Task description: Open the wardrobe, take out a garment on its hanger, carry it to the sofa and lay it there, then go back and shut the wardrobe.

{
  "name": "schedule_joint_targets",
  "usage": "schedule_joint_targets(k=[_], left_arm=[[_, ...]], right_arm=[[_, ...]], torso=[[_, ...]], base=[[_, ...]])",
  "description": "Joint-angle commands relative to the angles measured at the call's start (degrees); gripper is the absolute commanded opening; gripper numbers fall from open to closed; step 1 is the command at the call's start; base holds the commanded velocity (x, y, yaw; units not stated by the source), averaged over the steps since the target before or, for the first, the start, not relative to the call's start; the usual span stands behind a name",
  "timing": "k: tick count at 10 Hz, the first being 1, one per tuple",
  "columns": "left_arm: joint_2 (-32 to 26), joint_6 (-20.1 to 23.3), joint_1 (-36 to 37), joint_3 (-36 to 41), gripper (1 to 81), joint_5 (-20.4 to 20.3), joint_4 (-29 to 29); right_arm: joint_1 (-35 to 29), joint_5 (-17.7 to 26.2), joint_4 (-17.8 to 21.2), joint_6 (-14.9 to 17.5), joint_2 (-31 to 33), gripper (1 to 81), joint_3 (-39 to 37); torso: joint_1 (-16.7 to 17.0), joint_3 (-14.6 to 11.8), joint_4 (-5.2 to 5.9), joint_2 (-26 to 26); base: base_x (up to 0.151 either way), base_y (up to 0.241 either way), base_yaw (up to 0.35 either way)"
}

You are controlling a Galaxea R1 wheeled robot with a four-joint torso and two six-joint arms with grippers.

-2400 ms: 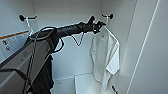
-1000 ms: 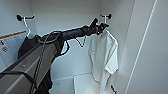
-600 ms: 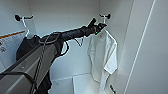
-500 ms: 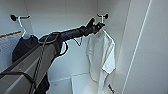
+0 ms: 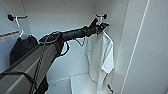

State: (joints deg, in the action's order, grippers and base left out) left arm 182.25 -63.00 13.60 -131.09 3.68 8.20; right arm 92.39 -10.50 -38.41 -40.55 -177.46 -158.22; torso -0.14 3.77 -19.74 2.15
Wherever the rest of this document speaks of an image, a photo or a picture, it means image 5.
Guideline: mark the white clothes hanger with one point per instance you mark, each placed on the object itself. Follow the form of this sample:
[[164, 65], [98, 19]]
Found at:
[[22, 32], [100, 19]]

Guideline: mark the white shirt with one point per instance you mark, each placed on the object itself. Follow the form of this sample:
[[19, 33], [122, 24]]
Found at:
[[100, 56]]

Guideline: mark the black wardrobe hook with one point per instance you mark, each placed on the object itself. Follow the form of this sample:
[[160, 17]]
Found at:
[[10, 17], [104, 15]]

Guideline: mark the white wardrobe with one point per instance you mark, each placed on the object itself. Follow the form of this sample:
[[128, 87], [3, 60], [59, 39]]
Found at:
[[66, 16]]

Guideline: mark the white inner shelf unit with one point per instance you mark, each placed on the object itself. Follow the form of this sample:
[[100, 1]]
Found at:
[[76, 83]]

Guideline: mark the black garment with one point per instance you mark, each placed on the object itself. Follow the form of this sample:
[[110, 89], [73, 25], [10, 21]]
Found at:
[[20, 46]]

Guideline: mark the orange white warning sticker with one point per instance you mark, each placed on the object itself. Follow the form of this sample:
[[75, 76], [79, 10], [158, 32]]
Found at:
[[8, 34]]

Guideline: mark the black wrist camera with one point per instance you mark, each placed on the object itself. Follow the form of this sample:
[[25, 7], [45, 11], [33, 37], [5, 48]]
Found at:
[[94, 22]]

